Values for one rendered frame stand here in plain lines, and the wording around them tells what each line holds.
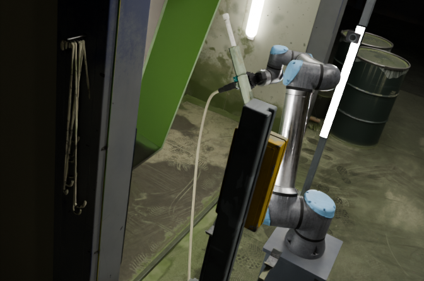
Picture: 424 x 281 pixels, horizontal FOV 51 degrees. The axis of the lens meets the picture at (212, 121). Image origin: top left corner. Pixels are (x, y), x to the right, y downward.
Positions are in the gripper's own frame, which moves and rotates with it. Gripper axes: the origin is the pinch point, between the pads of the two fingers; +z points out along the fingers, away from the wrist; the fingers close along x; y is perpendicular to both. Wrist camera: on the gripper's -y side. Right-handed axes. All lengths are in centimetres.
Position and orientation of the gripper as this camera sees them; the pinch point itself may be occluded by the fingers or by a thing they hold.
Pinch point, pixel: (238, 83)
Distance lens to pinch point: 232.1
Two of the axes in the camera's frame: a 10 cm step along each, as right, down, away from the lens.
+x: -2.6, -9.6, -0.1
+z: -7.1, 2.0, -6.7
